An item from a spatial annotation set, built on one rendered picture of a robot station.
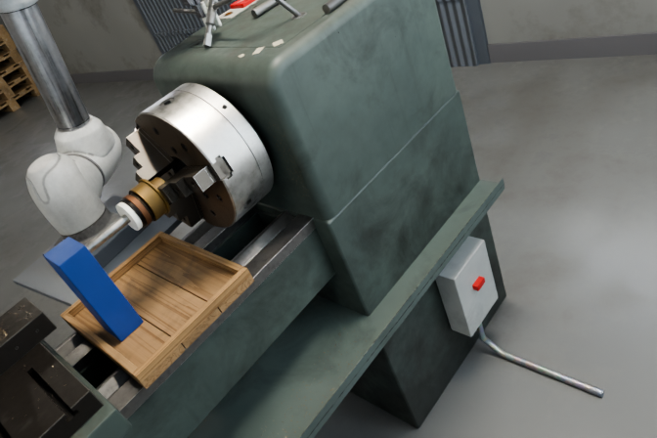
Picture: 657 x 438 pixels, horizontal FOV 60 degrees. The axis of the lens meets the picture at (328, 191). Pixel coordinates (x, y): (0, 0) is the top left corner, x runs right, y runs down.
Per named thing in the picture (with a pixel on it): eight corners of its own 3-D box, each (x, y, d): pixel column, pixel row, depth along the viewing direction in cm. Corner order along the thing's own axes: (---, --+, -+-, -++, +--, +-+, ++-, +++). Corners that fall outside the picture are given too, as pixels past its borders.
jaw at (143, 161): (182, 160, 129) (146, 124, 130) (185, 151, 125) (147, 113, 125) (145, 190, 124) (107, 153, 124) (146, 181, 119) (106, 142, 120)
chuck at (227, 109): (210, 180, 151) (155, 76, 133) (291, 208, 131) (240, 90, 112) (200, 188, 149) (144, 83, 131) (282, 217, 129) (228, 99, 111)
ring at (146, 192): (144, 167, 123) (109, 193, 119) (166, 174, 117) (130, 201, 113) (164, 199, 128) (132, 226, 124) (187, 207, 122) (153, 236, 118)
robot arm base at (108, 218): (44, 256, 177) (33, 242, 174) (98, 210, 190) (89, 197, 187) (74, 266, 166) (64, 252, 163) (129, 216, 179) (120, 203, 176)
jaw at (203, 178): (193, 155, 124) (220, 153, 114) (205, 174, 126) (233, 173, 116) (153, 186, 118) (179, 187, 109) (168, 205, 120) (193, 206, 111)
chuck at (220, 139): (200, 188, 149) (144, 83, 131) (282, 218, 129) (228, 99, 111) (175, 209, 145) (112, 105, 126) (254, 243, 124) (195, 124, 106)
